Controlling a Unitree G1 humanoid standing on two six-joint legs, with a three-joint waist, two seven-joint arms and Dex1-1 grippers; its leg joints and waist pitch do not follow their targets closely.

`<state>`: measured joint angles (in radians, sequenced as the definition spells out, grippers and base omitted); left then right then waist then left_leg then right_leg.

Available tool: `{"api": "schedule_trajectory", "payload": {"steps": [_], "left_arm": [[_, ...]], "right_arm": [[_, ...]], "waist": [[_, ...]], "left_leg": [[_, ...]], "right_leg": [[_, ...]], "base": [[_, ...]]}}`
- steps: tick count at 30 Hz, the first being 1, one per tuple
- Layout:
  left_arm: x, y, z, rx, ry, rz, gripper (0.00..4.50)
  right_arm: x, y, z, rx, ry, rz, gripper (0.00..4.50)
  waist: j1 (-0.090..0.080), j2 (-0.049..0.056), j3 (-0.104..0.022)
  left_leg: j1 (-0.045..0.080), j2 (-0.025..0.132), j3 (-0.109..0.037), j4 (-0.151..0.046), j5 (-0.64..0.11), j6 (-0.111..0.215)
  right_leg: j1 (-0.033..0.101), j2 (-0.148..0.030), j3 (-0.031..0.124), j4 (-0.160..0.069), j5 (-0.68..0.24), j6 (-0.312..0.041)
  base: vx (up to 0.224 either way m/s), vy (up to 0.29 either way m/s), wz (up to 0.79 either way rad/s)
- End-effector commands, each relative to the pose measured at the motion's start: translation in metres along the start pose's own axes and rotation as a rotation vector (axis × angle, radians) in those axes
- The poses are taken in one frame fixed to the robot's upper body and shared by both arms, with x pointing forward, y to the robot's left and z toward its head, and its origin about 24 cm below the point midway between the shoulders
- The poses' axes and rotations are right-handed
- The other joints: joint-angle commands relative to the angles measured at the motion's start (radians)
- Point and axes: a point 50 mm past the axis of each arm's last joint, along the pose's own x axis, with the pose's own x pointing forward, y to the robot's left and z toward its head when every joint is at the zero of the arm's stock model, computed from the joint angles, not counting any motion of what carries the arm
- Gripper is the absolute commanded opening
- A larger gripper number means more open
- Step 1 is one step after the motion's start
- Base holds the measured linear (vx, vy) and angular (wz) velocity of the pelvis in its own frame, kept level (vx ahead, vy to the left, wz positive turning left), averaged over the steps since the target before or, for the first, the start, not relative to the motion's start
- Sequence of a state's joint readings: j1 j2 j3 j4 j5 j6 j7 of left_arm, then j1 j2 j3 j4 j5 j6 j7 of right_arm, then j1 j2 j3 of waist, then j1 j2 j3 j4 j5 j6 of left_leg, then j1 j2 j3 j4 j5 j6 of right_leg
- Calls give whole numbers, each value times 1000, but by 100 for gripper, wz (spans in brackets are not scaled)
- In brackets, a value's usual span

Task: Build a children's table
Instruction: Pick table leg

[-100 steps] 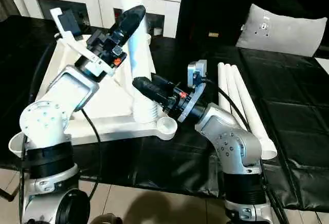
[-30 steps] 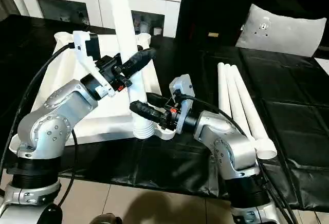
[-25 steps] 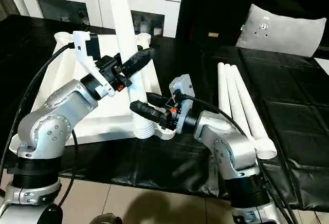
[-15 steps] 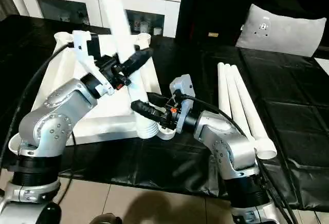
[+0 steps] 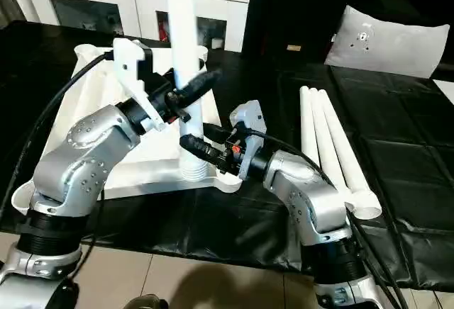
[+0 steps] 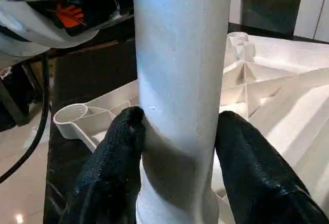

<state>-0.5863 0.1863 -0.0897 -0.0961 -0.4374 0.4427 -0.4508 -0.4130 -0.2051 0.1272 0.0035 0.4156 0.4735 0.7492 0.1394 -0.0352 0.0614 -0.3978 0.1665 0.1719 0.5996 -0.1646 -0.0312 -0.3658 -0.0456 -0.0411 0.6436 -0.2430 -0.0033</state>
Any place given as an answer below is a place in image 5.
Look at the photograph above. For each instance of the white plastic table top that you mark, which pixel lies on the white plastic table top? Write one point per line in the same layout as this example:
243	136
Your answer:
78	110

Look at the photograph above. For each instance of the grey pillow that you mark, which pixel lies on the grey pillow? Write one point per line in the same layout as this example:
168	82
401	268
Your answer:
386	40

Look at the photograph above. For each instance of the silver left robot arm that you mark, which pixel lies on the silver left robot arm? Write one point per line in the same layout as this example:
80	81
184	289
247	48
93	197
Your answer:
78	167

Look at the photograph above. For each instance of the small yellow label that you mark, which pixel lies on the small yellow label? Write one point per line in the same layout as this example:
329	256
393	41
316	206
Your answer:
292	47

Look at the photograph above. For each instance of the small red bottle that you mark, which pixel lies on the small red bottle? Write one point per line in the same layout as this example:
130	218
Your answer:
162	31

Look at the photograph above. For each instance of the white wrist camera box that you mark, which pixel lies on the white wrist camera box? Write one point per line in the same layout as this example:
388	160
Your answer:
248	121
135	68

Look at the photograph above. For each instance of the white cabinet with glass doors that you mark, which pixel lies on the white cabinet with glass doors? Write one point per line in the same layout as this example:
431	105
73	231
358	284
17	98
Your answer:
92	1

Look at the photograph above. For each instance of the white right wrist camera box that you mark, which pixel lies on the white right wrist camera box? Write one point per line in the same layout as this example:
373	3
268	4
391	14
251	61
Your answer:
248	121

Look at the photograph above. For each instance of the black work mat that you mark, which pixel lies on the black work mat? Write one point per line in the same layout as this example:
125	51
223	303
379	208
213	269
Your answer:
404	146

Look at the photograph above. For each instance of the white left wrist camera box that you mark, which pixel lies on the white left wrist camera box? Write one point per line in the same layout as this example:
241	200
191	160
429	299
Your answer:
135	68

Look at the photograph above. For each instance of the white plastic table leg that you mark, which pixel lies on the white plastic table leg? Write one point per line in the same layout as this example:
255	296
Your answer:
308	125
323	132
347	160
183	25

